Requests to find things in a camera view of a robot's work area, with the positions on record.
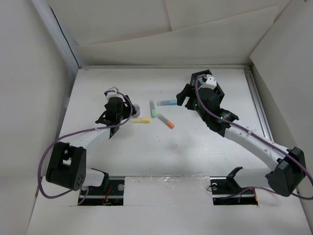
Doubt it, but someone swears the orange highlighter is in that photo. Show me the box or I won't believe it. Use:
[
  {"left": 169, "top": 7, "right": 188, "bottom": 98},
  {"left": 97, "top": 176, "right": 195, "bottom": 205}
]
[{"left": 156, "top": 113, "right": 175, "bottom": 129}]

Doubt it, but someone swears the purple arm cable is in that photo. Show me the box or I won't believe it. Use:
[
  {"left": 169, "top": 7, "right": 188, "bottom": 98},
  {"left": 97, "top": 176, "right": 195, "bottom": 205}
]
[
  {"left": 37, "top": 89, "right": 134, "bottom": 205},
  {"left": 194, "top": 75, "right": 313, "bottom": 200}
]

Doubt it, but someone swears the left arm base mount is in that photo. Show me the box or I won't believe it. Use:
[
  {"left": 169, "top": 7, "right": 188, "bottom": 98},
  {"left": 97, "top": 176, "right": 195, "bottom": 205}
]
[{"left": 78, "top": 176, "right": 125, "bottom": 206}]

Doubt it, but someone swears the green highlighter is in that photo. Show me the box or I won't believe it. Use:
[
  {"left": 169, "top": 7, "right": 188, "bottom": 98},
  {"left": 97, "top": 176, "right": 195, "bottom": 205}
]
[{"left": 149, "top": 99, "right": 157, "bottom": 118}]

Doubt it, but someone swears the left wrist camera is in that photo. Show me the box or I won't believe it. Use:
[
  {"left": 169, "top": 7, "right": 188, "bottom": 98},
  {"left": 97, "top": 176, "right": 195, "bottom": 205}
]
[{"left": 104, "top": 86, "right": 121, "bottom": 101}]

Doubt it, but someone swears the yellow highlighter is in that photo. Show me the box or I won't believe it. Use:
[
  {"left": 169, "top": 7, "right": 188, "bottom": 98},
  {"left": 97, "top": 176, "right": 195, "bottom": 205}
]
[{"left": 132, "top": 118, "right": 151, "bottom": 123}]

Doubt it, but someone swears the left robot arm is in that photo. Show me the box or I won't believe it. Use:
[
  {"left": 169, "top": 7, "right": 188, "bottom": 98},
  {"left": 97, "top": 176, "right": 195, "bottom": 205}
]
[{"left": 45, "top": 95, "right": 136, "bottom": 194}]

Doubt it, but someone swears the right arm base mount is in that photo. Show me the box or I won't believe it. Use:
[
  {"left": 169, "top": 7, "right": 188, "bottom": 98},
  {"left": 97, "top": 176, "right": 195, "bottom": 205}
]
[{"left": 207, "top": 166, "right": 258, "bottom": 206}]

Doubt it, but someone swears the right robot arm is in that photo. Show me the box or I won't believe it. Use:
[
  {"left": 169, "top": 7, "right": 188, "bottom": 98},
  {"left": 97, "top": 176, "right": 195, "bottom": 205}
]
[{"left": 176, "top": 84, "right": 306, "bottom": 197}]

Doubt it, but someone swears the blue highlighter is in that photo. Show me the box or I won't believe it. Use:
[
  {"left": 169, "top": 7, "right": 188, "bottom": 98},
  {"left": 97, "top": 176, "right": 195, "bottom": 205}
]
[{"left": 156, "top": 100, "right": 177, "bottom": 106}]

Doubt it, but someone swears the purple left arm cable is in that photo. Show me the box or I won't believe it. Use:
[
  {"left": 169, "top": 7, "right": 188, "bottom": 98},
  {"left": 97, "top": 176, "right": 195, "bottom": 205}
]
[{"left": 37, "top": 89, "right": 134, "bottom": 205}]

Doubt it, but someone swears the clear jar of paper clips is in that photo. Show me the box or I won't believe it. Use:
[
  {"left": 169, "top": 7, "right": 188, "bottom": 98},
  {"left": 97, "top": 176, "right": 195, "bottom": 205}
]
[{"left": 133, "top": 104, "right": 141, "bottom": 118}]

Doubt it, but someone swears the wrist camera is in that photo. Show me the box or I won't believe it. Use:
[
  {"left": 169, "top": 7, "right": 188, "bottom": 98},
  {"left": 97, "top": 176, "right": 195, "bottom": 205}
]
[
  {"left": 199, "top": 74, "right": 217, "bottom": 90},
  {"left": 104, "top": 86, "right": 121, "bottom": 101}
]

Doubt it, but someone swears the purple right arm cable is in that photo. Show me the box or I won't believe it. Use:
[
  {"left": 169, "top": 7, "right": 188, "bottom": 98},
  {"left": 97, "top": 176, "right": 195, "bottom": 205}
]
[{"left": 194, "top": 75, "right": 313, "bottom": 200}]

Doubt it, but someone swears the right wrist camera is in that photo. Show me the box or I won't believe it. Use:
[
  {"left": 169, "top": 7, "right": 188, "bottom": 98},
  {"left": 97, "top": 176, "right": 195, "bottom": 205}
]
[{"left": 199, "top": 74, "right": 217, "bottom": 90}]

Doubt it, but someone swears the aluminium rail right edge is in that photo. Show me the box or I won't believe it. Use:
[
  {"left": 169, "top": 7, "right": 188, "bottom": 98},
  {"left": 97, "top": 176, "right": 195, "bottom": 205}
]
[{"left": 244, "top": 66, "right": 273, "bottom": 141}]

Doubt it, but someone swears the black two-slot organizer box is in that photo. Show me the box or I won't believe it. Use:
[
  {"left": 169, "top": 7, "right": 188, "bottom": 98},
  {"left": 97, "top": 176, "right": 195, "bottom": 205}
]
[{"left": 190, "top": 70, "right": 224, "bottom": 104}]

